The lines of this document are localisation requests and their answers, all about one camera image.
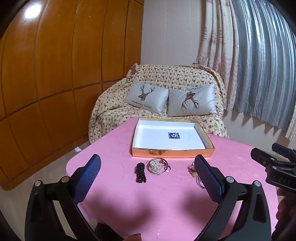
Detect pink tablecloth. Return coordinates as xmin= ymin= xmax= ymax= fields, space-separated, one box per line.
xmin=65 ymin=116 xmax=280 ymax=241

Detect grey deer pillow left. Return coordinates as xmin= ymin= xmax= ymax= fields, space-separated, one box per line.
xmin=125 ymin=81 xmax=169 ymax=114

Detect person's right hand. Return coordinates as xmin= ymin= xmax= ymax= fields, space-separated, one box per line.
xmin=276 ymin=188 xmax=295 ymax=220

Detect white pearl bracelet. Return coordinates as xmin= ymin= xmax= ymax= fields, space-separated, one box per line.
xmin=149 ymin=160 xmax=164 ymax=174

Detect pink beige bead jewelry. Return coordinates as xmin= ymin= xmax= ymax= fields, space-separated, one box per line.
xmin=187 ymin=163 xmax=198 ymax=178

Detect grey antler pillow right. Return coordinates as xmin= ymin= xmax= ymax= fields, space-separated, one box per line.
xmin=168 ymin=84 xmax=217 ymax=116

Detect blue square card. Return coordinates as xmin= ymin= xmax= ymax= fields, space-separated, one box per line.
xmin=168 ymin=133 xmax=180 ymax=139

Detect silver grey curtain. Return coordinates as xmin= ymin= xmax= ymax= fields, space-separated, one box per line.
xmin=232 ymin=1 xmax=295 ymax=130

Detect floral beige curtain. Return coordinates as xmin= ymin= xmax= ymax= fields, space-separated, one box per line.
xmin=196 ymin=0 xmax=239 ymax=111

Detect gold box lid white inside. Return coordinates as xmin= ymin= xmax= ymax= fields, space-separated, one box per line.
xmin=132 ymin=118 xmax=215 ymax=158

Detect floral covered sofa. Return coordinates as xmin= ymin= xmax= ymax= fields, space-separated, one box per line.
xmin=88 ymin=64 xmax=229 ymax=143

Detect dark bead bracelet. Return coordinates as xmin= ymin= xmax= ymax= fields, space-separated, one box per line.
xmin=134 ymin=162 xmax=148 ymax=183

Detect wooden wardrobe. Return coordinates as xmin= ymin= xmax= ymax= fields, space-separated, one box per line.
xmin=1 ymin=1 xmax=144 ymax=190

